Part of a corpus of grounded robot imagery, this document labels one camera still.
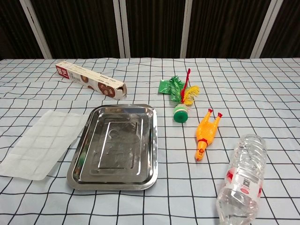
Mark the long baking paper box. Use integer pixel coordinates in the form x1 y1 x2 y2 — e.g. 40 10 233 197
55 60 128 99

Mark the yellow rubber chicken toy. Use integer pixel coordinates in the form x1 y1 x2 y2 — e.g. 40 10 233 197
194 108 223 161

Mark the green feather shuttlecock toy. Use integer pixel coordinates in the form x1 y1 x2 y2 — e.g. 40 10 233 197
168 68 200 123

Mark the stainless steel tray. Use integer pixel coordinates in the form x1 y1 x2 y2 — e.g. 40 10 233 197
67 104 158 191

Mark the clear plastic water bottle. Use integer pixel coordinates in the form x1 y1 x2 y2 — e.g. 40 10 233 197
215 134 267 225

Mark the checkered white tablecloth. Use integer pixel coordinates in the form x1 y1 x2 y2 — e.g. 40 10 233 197
0 57 300 225

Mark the white parchment paper sheet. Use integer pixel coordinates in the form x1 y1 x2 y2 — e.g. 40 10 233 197
0 109 90 181

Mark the small green foil packet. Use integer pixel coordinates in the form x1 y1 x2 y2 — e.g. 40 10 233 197
158 79 173 95

